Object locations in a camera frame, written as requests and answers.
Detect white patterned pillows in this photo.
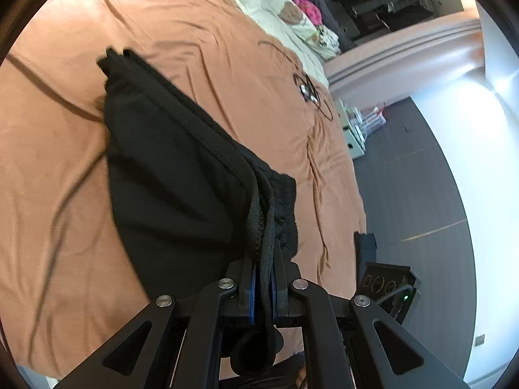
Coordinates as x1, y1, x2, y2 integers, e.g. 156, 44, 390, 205
225, 0, 325, 74

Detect striped gift bag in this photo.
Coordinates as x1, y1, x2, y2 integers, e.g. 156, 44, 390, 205
357, 103, 388, 134

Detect white nightstand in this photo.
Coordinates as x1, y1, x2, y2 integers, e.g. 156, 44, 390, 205
336, 99, 368, 159

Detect orange blanket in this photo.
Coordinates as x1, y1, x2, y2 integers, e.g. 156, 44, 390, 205
0, 0, 368, 377

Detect white printed cloth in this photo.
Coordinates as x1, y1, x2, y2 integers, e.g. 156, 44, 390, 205
312, 26, 340, 59

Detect thin black cable bundle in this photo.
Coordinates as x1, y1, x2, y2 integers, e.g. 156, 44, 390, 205
257, 41, 335, 122

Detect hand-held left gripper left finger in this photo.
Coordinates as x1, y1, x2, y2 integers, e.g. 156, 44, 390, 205
53, 257, 260, 389

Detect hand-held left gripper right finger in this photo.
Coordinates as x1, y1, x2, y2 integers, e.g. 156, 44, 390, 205
270, 251, 471, 389

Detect pink cloth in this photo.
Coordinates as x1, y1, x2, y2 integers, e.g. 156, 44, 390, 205
290, 0, 323, 25

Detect black pants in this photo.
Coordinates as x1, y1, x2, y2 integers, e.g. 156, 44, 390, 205
96, 48, 301, 375

